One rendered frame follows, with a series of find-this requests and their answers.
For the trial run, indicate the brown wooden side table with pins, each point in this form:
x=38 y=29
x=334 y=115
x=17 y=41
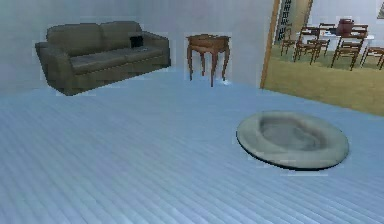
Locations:
x=209 y=43

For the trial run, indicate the small black box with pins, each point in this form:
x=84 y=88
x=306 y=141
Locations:
x=136 y=41

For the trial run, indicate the grey round floor cushion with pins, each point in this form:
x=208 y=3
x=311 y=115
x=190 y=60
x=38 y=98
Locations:
x=293 y=140

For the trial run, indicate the olive green sofa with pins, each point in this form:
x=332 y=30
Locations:
x=96 y=60

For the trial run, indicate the brown wooden dining chair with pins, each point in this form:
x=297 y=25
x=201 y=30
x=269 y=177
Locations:
x=308 y=45
x=350 y=46
x=287 y=40
x=373 y=51

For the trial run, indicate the black lattice shelf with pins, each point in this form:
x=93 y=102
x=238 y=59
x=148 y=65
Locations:
x=285 y=16

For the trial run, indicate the dark red pot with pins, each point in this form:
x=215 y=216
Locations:
x=344 y=26

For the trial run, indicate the white dining table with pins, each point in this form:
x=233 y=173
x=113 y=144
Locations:
x=370 y=37

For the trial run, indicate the brown wooden door frame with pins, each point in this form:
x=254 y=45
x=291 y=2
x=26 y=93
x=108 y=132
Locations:
x=269 y=43

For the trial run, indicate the framed wall picture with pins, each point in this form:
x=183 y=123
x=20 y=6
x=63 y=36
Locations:
x=380 y=9

